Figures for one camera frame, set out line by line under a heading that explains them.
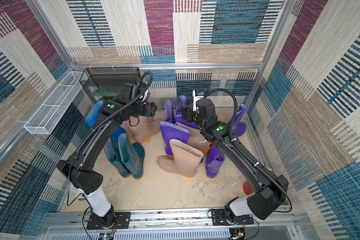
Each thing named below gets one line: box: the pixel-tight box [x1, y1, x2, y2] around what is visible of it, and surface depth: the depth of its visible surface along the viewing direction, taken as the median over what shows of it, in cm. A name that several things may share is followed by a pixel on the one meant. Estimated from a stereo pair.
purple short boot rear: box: [174, 114, 198, 129], surface depth 84 cm
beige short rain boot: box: [157, 139, 204, 178], surface depth 71 cm
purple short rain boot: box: [159, 121, 190, 158], surface depth 78 cm
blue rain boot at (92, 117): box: [85, 100, 104, 128], surface depth 85 cm
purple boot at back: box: [174, 95, 187, 121], surface depth 92 cm
